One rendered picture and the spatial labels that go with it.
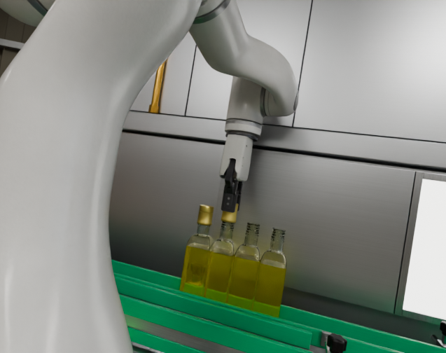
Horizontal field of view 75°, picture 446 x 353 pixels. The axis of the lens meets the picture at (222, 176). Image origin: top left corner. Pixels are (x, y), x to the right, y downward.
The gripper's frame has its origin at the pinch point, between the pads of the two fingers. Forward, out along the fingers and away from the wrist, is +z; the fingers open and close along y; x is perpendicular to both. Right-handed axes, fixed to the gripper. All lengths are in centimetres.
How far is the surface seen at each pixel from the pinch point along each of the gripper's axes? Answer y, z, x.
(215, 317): 6.0, 23.8, 2.0
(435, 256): -13.0, 5.0, 46.4
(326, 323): -3.7, 22.9, 24.6
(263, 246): -12.3, 10.8, 7.5
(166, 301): 6.1, 23.4, -9.4
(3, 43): -138, -99, -277
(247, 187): -12.3, -3.8, 0.8
